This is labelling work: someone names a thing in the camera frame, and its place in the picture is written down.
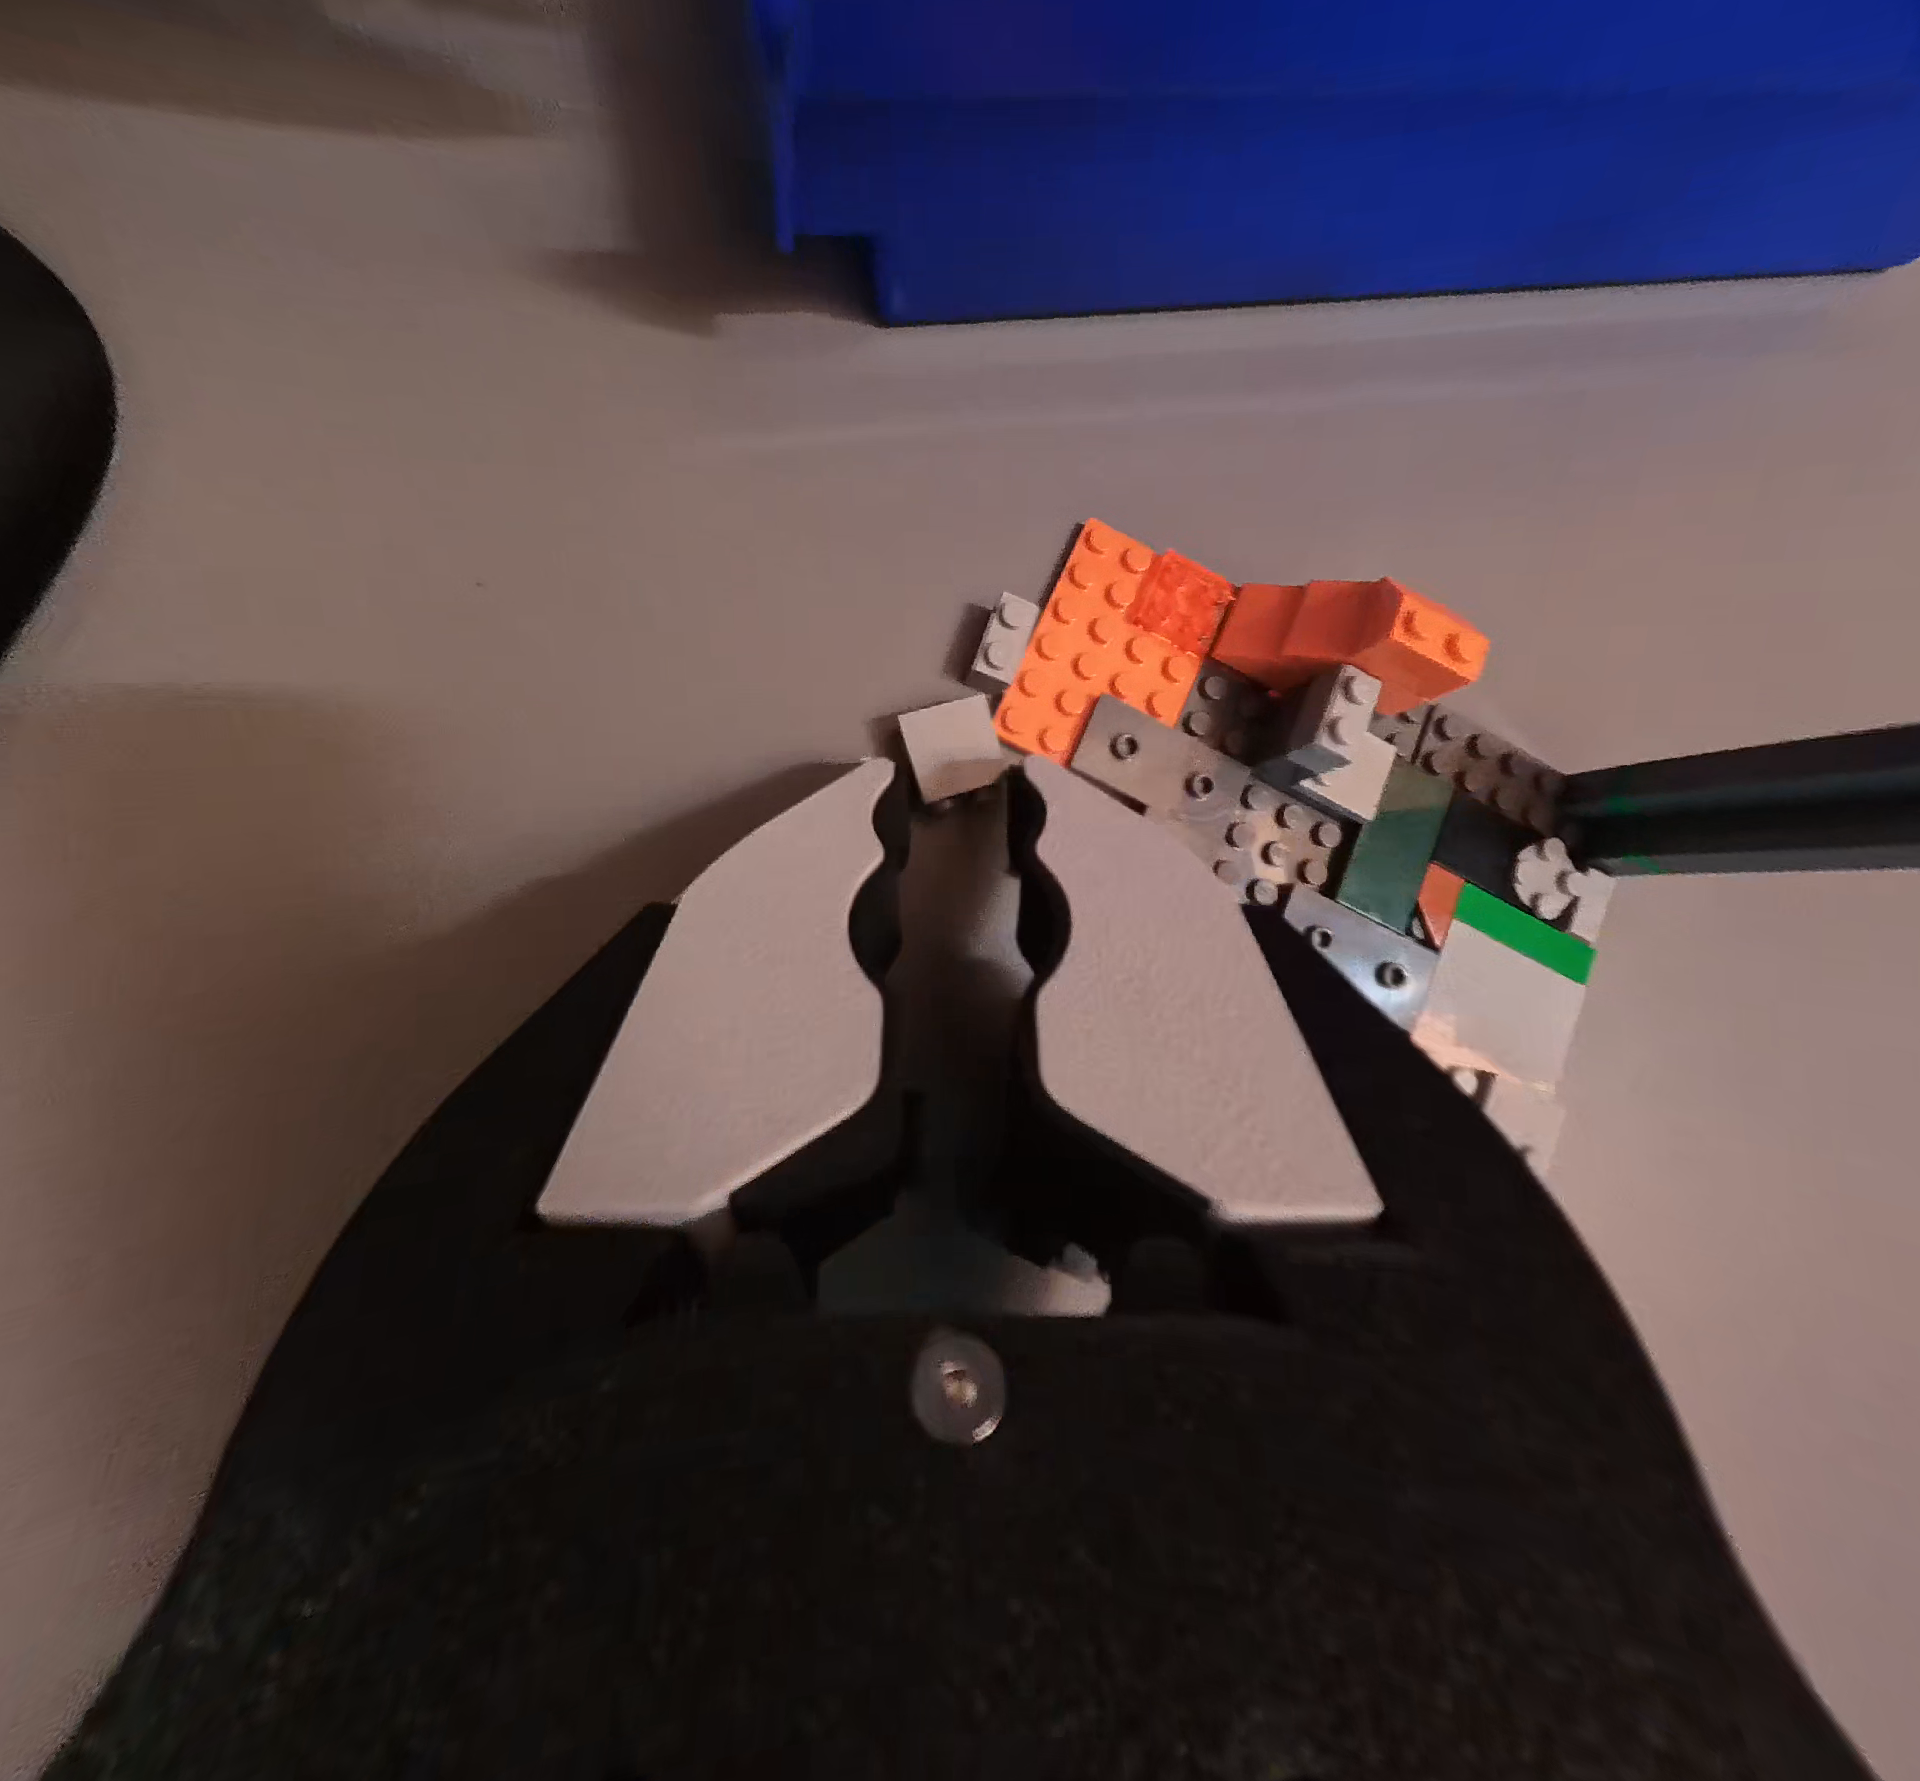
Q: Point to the light grey smooth lego piece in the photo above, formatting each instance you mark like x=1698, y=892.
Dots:
x=948, y=745

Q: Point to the grey and orange lego build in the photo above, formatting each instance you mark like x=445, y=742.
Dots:
x=1110, y=640

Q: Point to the blue plastic storage bin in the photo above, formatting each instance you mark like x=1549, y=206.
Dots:
x=1274, y=86

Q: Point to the light grey small lego brick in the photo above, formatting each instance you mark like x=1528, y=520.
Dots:
x=998, y=640

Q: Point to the black office chair seat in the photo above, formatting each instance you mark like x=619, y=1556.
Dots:
x=46, y=431

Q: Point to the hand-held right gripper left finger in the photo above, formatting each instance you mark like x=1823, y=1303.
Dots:
x=720, y=1062

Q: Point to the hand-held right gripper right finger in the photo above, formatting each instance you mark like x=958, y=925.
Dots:
x=1200, y=1062

